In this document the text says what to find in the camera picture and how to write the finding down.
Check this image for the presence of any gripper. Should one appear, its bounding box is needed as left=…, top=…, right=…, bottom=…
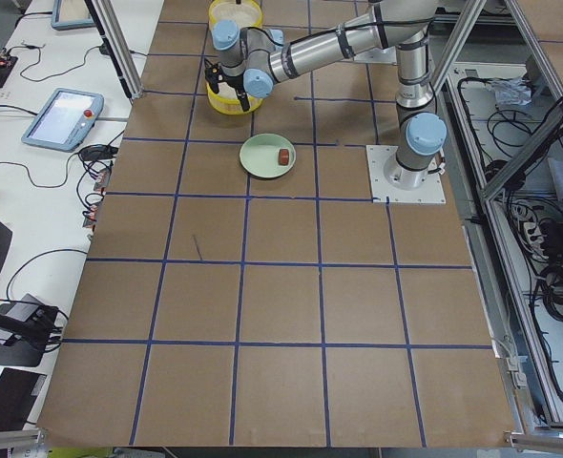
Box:
left=204, top=59, right=250, bottom=113

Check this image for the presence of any yellow steamer basket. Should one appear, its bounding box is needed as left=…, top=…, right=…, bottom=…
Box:
left=208, top=0, right=263, bottom=28
left=206, top=82, right=263, bottom=115

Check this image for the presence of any red-brown bun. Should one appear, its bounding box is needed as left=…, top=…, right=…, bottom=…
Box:
left=278, top=148, right=291, bottom=167

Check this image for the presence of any green plate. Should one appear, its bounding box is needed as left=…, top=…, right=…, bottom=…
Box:
left=240, top=134, right=296, bottom=179

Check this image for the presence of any near teach pendant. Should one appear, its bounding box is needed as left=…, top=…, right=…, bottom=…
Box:
left=21, top=88, right=104, bottom=152

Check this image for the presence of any teach pendant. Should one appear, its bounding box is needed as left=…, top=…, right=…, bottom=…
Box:
left=21, top=88, right=104, bottom=152
left=51, top=0, right=95, bottom=31

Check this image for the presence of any far teach pendant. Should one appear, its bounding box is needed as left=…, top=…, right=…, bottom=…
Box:
left=51, top=0, right=95, bottom=31

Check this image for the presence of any crumpled plastic bag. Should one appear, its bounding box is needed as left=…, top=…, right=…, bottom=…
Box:
left=487, top=77, right=532, bottom=106

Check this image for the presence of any black monitor stand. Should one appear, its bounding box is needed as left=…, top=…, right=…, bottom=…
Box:
left=0, top=295, right=61, bottom=367

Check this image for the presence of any aluminium frame post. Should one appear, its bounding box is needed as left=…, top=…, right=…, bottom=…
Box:
left=85, top=0, right=143, bottom=101

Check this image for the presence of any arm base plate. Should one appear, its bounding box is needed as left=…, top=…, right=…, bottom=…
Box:
left=353, top=48, right=397, bottom=66
left=365, top=145, right=447, bottom=205

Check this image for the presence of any cable tray frame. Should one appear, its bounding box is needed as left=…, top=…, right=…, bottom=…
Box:
left=447, top=1, right=563, bottom=454

